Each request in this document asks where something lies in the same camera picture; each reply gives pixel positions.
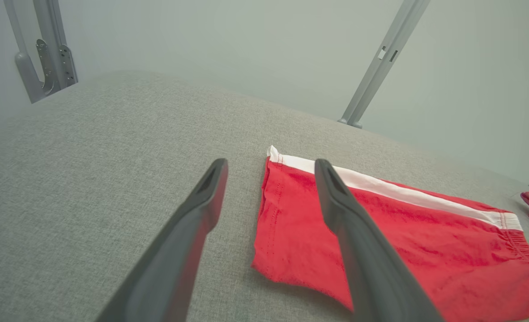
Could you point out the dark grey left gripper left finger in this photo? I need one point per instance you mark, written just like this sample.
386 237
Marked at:
175 250

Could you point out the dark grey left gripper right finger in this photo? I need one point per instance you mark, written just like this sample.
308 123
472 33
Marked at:
372 268

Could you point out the red white shorts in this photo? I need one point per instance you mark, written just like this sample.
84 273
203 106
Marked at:
448 250

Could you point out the grey wheeled partition stand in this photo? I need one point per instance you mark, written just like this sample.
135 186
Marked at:
27 76

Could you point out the grey slotted partition post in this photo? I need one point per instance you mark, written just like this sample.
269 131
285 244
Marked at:
381 62

